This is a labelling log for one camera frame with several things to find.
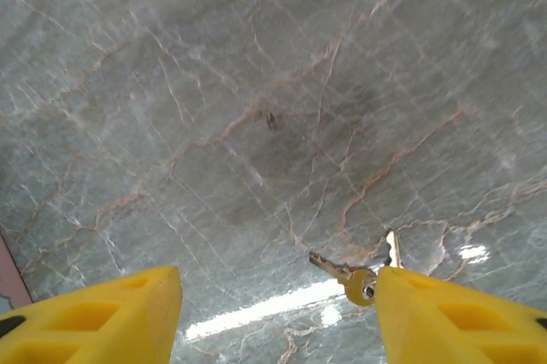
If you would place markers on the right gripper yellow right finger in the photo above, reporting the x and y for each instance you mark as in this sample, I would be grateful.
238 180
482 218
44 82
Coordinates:
448 325

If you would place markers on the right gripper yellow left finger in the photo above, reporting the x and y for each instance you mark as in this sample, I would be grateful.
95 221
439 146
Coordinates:
85 325

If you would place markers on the silver key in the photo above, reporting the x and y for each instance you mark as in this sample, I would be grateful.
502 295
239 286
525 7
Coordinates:
394 248

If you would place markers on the key with yellow head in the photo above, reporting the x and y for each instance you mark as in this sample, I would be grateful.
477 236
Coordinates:
358 292

